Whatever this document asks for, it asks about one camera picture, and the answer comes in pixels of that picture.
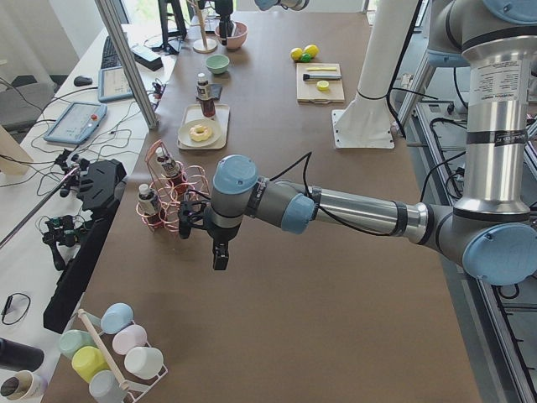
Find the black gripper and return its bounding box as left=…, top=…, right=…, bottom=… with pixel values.
left=214, top=0, right=234, bottom=45
left=178, top=201, right=242, bottom=271

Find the tea bottle white cap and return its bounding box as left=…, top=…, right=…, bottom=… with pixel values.
left=196, top=73, right=216, bottom=118

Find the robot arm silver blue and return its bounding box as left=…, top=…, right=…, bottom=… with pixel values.
left=214, top=0, right=310, bottom=45
left=178, top=1, right=536, bottom=285

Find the pink ice bowl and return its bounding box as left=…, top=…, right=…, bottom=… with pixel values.
left=215, top=21, right=248, bottom=50

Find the wooden mug tree stand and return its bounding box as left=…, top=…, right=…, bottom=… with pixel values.
left=187, top=0, right=218, bottom=54

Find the green ceramic bowl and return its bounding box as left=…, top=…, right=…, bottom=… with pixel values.
left=205, top=55, right=230, bottom=75

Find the grey folded cloth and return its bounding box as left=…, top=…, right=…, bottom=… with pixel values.
left=196, top=83, right=222, bottom=101

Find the green lime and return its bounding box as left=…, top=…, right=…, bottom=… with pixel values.
left=300, top=53, right=312, bottom=63

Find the whole yellow lemon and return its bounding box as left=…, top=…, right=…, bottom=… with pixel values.
left=304, top=44, right=319, bottom=59

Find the yellow plastic knife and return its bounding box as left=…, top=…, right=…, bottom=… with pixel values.
left=306, top=66, right=337, bottom=71

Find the steel muddler black tip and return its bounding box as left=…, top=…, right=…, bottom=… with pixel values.
left=302, top=73, right=341, bottom=81

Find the white round plate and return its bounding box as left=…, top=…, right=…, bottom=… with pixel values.
left=178, top=118, right=222, bottom=148

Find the bamboo cutting board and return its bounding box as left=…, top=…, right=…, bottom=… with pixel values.
left=296, top=62, right=345, bottom=103

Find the half lemon slice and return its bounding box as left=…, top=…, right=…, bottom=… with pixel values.
left=316, top=81, right=330, bottom=92

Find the black keyboard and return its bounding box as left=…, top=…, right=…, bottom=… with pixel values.
left=101, top=36, right=122, bottom=70

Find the light blue cup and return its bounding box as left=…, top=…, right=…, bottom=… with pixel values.
left=101, top=302, right=133, bottom=334

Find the pink cup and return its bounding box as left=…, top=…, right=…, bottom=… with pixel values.
left=112, top=324, right=148, bottom=355

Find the blue teach pendant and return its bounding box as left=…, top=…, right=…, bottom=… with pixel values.
left=44, top=102, right=107, bottom=145
left=97, top=66, right=133, bottom=103

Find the white cup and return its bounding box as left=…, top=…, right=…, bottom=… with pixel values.
left=124, top=347, right=164, bottom=379

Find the black computer mouse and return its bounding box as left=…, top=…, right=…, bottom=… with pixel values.
left=73, top=76, right=93, bottom=87

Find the yellow green cup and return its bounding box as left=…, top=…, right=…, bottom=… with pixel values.
left=71, top=346, right=109, bottom=383

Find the mint green cup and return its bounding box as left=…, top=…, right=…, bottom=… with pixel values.
left=58, top=329, right=96, bottom=359

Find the grey blue cup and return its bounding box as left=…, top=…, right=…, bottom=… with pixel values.
left=89, top=370, right=127, bottom=403

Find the black cylinder bottle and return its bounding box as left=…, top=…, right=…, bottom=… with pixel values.
left=0, top=338, right=44, bottom=371

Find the paper cup brown inside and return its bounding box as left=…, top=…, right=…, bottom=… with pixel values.
left=1, top=370, right=48, bottom=401

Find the copper wire bottle rack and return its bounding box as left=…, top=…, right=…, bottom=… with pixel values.
left=136, top=140, right=210, bottom=235

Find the glazed ring donut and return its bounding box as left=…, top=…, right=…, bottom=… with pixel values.
left=189, top=124, right=212, bottom=143

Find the aluminium frame post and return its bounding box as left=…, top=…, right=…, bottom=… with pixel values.
left=95, top=0, right=159, bottom=129

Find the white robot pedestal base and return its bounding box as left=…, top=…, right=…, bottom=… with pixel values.
left=332, top=1, right=421, bottom=149

